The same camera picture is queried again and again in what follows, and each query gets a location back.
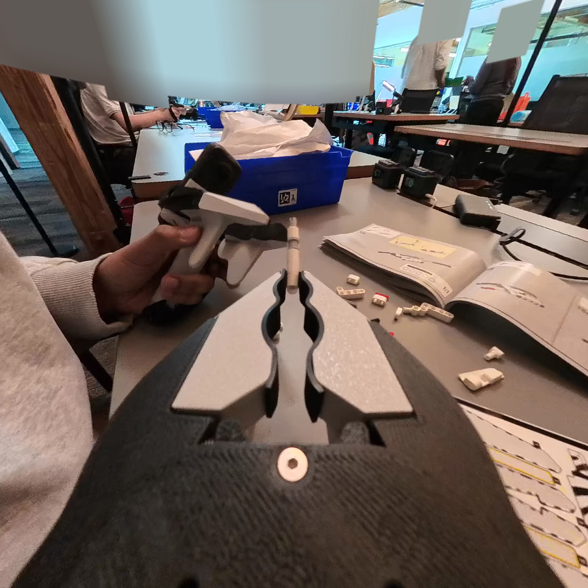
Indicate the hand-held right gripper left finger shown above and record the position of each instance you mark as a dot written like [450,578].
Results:
[220,367]

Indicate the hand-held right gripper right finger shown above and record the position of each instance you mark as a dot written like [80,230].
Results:
[363,367]

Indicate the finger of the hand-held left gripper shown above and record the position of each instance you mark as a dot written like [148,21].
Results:
[241,262]
[239,210]

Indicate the white lego rod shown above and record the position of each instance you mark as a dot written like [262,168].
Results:
[292,268]

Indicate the white red lego piece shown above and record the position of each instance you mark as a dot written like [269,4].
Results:
[380,299]

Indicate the white three-hole lego beam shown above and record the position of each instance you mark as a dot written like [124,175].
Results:
[350,292]

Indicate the white lego beam assembly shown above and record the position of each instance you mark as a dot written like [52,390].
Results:
[432,312]

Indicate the lego instruction booklet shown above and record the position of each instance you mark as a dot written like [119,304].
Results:
[413,266]

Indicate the white lego panel piece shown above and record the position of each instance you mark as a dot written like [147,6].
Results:
[480,379]

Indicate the white lego tube connector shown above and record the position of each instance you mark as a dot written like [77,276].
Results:
[494,353]

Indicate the person's left hand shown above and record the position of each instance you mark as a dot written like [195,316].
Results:
[138,275]

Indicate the white desk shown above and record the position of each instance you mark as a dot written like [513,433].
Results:
[160,151]

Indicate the blue bin with tag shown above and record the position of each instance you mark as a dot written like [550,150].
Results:
[294,179]

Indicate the white crumpled paper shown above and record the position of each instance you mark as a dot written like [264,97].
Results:
[271,133]

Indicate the black tripod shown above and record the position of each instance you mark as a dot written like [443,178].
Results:
[27,202]

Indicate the black power adapter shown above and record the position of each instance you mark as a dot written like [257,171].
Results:
[477,209]

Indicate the black laptop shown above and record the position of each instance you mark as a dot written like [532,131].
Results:
[415,101]

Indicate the striped sticker sheet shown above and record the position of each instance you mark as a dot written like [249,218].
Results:
[537,496]

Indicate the wood edged desk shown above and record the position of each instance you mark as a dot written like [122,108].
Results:
[505,135]

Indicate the black mesh office chair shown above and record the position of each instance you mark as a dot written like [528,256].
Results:
[556,119]

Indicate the wooden post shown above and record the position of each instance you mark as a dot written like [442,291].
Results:
[55,151]

